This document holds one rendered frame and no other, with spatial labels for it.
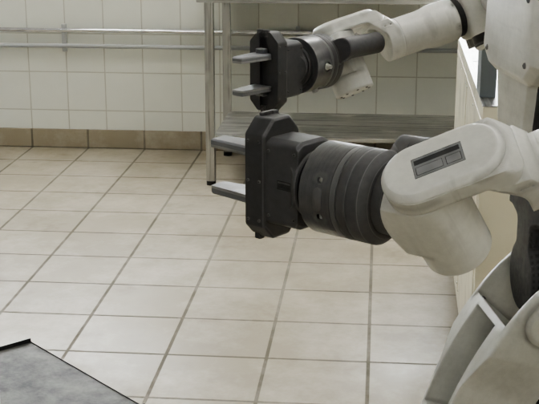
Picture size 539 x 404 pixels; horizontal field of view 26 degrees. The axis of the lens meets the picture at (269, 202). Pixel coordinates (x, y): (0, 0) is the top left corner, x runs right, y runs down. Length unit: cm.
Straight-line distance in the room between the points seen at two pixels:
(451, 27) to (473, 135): 97
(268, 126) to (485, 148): 23
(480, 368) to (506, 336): 6
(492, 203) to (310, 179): 188
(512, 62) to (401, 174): 50
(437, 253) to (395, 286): 305
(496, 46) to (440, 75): 443
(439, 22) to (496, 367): 65
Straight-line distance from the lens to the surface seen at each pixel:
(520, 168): 99
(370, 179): 104
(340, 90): 189
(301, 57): 179
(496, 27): 155
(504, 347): 153
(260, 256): 439
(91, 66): 614
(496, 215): 293
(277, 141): 111
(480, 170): 98
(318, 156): 107
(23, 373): 341
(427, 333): 369
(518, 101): 149
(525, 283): 157
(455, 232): 102
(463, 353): 165
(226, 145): 116
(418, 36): 194
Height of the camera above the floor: 137
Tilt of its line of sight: 15 degrees down
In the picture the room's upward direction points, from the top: straight up
